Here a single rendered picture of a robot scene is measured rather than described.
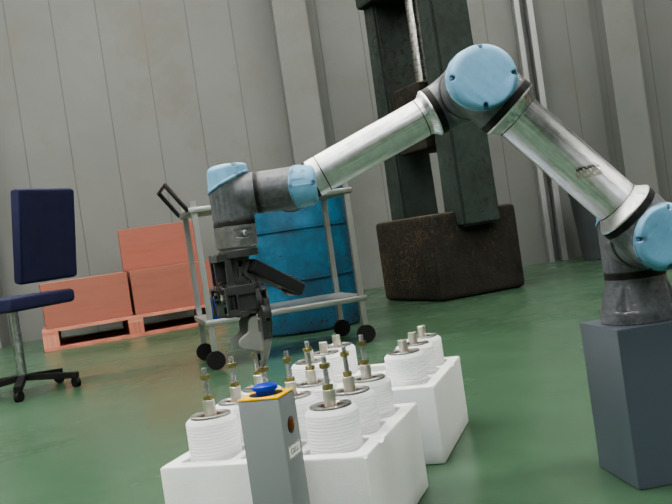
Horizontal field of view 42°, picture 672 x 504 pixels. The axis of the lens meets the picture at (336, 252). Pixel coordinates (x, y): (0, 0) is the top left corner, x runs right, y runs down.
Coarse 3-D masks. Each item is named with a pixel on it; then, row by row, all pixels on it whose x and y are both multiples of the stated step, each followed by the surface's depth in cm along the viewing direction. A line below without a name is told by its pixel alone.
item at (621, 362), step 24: (600, 336) 168; (624, 336) 160; (648, 336) 160; (600, 360) 170; (624, 360) 160; (648, 360) 160; (600, 384) 171; (624, 384) 160; (648, 384) 160; (600, 408) 173; (624, 408) 162; (648, 408) 160; (600, 432) 175; (624, 432) 163; (648, 432) 160; (600, 456) 177; (624, 456) 165; (648, 456) 160; (624, 480) 166; (648, 480) 160
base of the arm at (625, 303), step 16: (640, 272) 164; (656, 272) 164; (608, 288) 168; (624, 288) 165; (640, 288) 164; (656, 288) 163; (608, 304) 167; (624, 304) 165; (640, 304) 163; (656, 304) 162; (608, 320) 167; (624, 320) 164; (640, 320) 162; (656, 320) 162
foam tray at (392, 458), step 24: (408, 408) 176; (384, 432) 158; (408, 432) 171; (240, 456) 156; (312, 456) 148; (336, 456) 146; (360, 456) 144; (384, 456) 154; (408, 456) 169; (168, 480) 155; (192, 480) 154; (216, 480) 152; (240, 480) 151; (312, 480) 147; (336, 480) 146; (360, 480) 144; (384, 480) 152; (408, 480) 166
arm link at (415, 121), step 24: (432, 96) 164; (384, 120) 166; (408, 120) 164; (432, 120) 164; (456, 120) 164; (336, 144) 167; (360, 144) 164; (384, 144) 164; (408, 144) 166; (336, 168) 164; (360, 168) 166
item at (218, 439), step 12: (204, 420) 157; (216, 420) 156; (228, 420) 157; (192, 432) 157; (204, 432) 156; (216, 432) 156; (228, 432) 157; (192, 444) 158; (204, 444) 156; (216, 444) 156; (228, 444) 157; (240, 444) 160; (192, 456) 158; (204, 456) 156; (216, 456) 156; (228, 456) 157
